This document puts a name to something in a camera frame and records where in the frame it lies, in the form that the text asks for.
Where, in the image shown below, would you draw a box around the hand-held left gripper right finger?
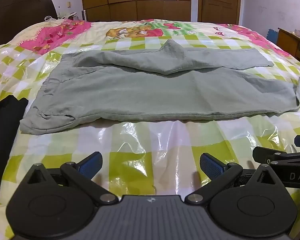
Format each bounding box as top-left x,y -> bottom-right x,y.
185,152 -> 281,204

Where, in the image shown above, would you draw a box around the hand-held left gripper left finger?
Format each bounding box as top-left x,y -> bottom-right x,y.
21,151 -> 118,204

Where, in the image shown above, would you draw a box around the grey-green pants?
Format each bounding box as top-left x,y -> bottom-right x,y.
20,39 -> 300,134

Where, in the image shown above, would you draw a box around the printed checkered blanket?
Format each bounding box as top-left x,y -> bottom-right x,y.
0,19 -> 300,240

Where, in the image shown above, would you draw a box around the black folded cloth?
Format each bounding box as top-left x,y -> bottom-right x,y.
0,95 -> 29,190

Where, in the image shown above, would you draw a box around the wooden side desk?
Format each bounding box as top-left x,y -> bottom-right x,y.
276,27 -> 300,68

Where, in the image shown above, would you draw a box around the blue foam mat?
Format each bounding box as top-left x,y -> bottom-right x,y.
266,28 -> 278,42

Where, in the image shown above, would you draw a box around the wooden door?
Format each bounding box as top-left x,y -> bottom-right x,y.
199,0 -> 241,25

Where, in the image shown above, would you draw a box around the dark brown headboard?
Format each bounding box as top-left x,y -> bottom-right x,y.
0,0 -> 58,49

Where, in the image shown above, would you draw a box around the wooden wardrobe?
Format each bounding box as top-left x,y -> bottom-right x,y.
79,0 -> 192,22

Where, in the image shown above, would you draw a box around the white cable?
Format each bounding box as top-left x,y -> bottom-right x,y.
44,15 -> 73,27

